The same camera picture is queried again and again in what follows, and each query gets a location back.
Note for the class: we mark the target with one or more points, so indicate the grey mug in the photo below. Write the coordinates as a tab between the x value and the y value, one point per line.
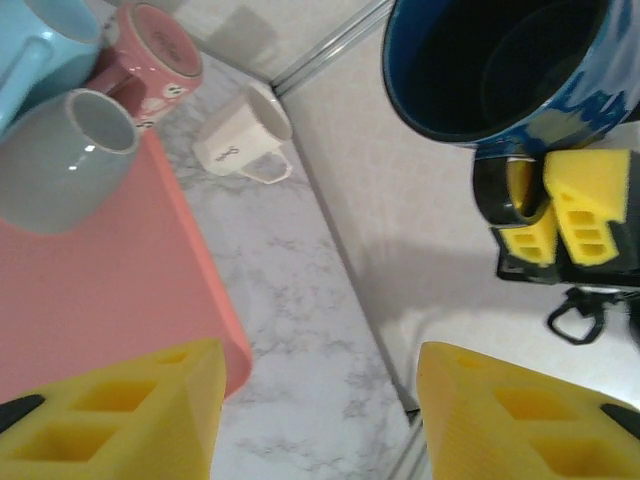
50	170

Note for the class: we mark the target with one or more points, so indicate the white mug with script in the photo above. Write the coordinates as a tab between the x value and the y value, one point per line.
225	145

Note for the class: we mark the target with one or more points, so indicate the pink plastic tray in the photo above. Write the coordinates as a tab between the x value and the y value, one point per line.
100	300

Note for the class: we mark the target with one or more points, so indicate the pink printed mug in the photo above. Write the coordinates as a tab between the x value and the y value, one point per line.
165	45

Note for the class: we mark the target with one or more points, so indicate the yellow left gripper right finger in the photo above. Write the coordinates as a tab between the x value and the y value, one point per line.
525	430

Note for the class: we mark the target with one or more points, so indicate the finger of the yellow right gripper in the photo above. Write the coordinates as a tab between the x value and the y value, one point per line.
590	200
525	245

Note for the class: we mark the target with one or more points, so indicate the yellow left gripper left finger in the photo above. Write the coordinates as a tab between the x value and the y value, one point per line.
125	425

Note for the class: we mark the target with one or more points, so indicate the aluminium corner post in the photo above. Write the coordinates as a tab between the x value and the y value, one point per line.
330	45

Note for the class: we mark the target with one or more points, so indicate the dark blue mug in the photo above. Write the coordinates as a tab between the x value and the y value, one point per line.
475	65

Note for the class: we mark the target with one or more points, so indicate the light blue mug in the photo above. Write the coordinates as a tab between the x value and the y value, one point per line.
50	30

